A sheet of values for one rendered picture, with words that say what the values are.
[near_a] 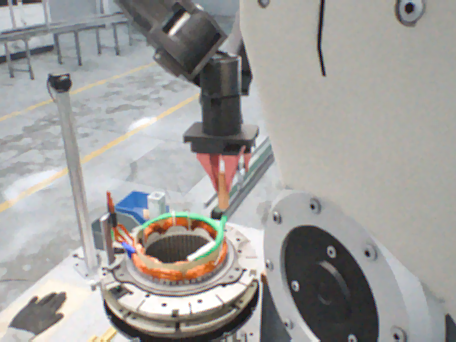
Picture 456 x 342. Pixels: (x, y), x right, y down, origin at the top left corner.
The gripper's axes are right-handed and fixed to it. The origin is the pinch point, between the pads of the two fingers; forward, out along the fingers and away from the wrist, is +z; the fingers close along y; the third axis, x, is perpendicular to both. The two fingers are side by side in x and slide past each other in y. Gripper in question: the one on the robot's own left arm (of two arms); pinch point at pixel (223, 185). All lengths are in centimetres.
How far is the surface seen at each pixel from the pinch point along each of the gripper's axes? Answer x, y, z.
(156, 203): -17.7, 19.6, 14.8
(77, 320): -17, 46, 54
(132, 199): -75, 56, 48
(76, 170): -38, 52, 19
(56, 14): -1059, 753, 46
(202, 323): 2.6, 3.7, 26.7
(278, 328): -12.0, -8.5, 39.5
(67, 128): -37, 52, 6
